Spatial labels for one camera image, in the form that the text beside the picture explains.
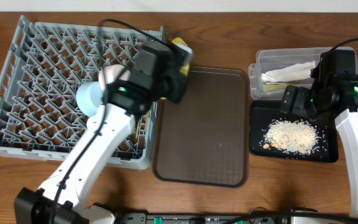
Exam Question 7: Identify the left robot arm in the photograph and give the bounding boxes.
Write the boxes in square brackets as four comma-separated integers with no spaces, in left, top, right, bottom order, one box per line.
[14,37,193,223]

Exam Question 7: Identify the yellow plate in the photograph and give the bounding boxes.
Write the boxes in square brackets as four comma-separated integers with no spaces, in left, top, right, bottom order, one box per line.
[162,37,190,103]

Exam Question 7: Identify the white napkin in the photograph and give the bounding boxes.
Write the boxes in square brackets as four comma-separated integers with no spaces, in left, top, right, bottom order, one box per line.
[261,61,316,83]

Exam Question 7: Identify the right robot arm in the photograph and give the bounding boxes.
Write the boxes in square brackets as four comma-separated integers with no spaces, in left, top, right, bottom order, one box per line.
[280,47,358,218]

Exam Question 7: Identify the black waste tray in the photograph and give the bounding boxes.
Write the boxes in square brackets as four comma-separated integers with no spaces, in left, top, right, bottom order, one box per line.
[249,100,339,163]

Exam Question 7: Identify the wooden chopstick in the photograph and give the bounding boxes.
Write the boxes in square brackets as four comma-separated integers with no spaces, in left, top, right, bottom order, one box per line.
[145,111,150,129]
[135,118,142,139]

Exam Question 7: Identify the light blue bowl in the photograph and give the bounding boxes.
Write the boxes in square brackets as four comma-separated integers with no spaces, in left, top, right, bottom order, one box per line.
[76,82,103,117]

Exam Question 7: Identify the grey plastic dish rack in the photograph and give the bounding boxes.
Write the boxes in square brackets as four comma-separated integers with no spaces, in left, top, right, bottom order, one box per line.
[0,17,165,161]

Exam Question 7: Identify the cooked rice leftovers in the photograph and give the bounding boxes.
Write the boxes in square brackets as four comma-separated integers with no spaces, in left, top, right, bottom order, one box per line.
[259,119,326,156]

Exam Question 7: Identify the green snack wrapper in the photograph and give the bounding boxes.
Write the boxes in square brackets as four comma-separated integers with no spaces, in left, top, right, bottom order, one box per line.
[262,82,288,95]

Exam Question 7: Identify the clear plastic bin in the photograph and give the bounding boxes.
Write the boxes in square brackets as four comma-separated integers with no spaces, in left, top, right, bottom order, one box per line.
[248,46,358,101]

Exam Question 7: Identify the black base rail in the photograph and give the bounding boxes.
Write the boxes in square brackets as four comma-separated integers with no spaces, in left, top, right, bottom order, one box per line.
[88,205,323,224]

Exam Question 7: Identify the brown serving tray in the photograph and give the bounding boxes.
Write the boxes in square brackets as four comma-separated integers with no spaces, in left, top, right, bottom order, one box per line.
[153,67,249,188]

